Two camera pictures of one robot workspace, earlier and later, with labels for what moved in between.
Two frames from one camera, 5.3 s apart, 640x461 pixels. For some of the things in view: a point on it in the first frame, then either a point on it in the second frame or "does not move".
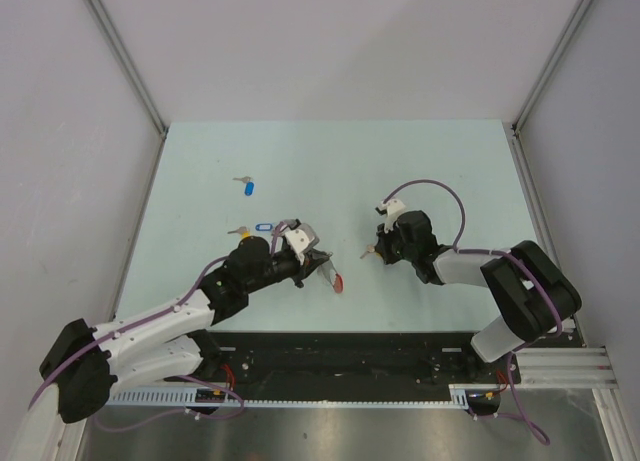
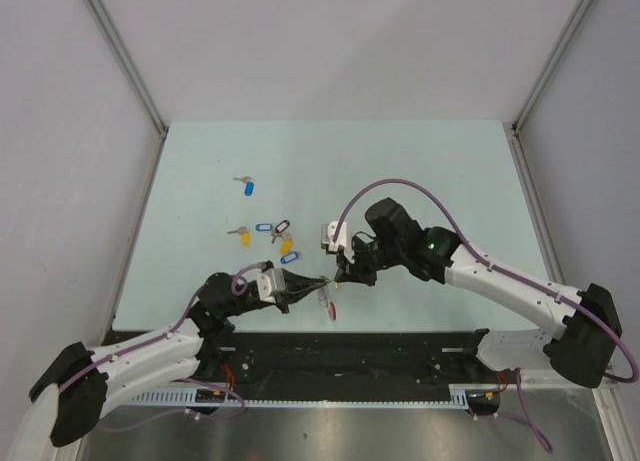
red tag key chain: x=329 y=275 to x=323 y=299
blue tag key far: x=249 y=185 does not move
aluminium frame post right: x=557 y=54 does not move
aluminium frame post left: x=123 y=55 does not move
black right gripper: x=383 y=242 to x=357 y=273
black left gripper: x=312 y=259 to x=296 y=287
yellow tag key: x=242 y=231 does not move
